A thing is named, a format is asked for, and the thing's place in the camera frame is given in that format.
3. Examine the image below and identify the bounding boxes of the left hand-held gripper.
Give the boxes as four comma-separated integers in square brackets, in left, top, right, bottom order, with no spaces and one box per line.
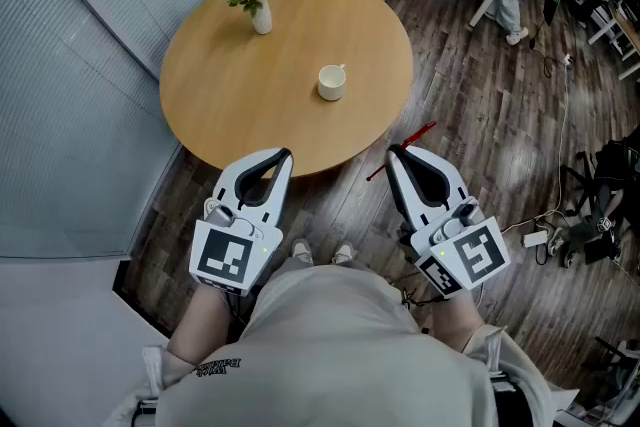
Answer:
[188,147,295,298]

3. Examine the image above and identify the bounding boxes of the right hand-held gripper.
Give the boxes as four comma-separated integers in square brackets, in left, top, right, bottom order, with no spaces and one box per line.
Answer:
[384,144,513,301]

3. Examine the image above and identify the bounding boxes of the red star wand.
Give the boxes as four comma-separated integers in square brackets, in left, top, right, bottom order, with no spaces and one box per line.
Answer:
[366,121,438,182]

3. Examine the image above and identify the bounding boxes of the white cup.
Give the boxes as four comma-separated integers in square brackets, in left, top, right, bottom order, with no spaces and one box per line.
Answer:
[317,63,348,103]

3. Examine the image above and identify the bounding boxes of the person's right forearm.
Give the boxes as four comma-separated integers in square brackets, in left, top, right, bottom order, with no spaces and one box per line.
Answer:
[428,287,487,355]

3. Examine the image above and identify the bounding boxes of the person's left forearm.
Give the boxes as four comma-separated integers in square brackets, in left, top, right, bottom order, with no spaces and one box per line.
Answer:
[166,282,247,369]

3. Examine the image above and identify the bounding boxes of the person's left shoe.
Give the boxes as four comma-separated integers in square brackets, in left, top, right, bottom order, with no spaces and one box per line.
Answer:
[290,238,315,267]

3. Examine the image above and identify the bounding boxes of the person's shoe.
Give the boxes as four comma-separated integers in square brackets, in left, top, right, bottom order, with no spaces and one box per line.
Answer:
[331,240,356,266]
[290,238,315,267]

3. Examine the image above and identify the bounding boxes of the person's right shoe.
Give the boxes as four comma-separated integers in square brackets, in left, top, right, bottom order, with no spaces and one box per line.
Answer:
[331,240,356,266]

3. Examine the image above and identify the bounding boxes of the white power strip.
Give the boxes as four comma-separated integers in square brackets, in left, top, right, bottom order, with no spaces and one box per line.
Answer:
[522,226,552,249]

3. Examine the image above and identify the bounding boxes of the white vase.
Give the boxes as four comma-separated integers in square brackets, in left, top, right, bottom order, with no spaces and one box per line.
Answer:
[250,0,274,36]

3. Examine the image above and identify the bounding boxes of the black office chair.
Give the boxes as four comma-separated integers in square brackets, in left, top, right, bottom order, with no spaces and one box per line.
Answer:
[558,134,640,269]

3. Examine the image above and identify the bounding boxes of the person's beige shirt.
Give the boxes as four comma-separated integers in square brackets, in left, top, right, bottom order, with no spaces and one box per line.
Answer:
[107,263,569,427]

